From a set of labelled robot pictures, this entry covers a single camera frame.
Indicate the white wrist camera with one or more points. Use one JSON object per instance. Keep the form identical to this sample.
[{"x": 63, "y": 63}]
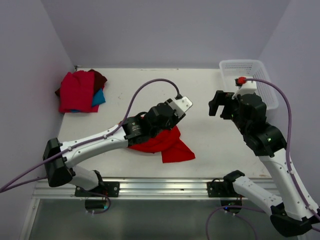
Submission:
[
  {"x": 245, "y": 87},
  {"x": 180, "y": 106}
]

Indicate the bright red t shirt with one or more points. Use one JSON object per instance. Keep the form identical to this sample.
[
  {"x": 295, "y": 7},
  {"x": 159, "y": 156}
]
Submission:
[{"x": 167, "y": 146}]

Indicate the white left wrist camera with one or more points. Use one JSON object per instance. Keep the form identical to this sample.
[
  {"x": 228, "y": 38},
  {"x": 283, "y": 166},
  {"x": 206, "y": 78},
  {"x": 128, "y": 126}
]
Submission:
[{"x": 180, "y": 106}]

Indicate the blue folded t shirt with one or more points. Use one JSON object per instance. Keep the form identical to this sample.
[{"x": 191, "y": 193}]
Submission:
[{"x": 97, "y": 100}]

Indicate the black left base bracket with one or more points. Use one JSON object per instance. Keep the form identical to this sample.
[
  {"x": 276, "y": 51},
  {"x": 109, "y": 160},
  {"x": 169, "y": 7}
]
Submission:
[{"x": 104, "y": 189}]

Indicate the aluminium mounting rail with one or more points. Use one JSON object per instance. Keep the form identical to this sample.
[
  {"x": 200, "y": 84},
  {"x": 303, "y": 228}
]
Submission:
[{"x": 135, "y": 189}]

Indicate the crimson folded t shirt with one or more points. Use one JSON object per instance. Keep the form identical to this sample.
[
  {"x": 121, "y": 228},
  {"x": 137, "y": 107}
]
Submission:
[{"x": 66, "y": 104}]

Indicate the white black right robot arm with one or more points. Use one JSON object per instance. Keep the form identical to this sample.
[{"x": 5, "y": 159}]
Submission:
[{"x": 293, "y": 212}]

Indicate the black right base bracket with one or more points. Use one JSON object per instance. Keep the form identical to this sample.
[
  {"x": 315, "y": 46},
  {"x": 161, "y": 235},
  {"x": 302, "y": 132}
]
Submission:
[{"x": 216, "y": 188}]

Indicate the dark maroon folded t shirt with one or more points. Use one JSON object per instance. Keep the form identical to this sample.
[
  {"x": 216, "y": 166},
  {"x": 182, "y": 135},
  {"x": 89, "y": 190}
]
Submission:
[{"x": 100, "y": 78}]

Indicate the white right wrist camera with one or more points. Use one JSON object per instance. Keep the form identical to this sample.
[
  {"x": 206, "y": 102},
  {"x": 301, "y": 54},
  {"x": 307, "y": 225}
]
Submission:
[{"x": 245, "y": 87}]

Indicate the black base bracket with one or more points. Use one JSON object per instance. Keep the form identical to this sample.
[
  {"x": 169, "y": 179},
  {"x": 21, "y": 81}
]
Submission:
[
  {"x": 104, "y": 189},
  {"x": 216, "y": 188}
]

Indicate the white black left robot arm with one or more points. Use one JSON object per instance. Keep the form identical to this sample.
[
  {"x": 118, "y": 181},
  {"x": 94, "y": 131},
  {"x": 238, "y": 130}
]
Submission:
[{"x": 62, "y": 159}]

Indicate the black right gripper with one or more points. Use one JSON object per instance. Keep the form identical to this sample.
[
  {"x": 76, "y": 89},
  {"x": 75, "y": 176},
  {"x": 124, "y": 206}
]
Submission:
[{"x": 221, "y": 98}]

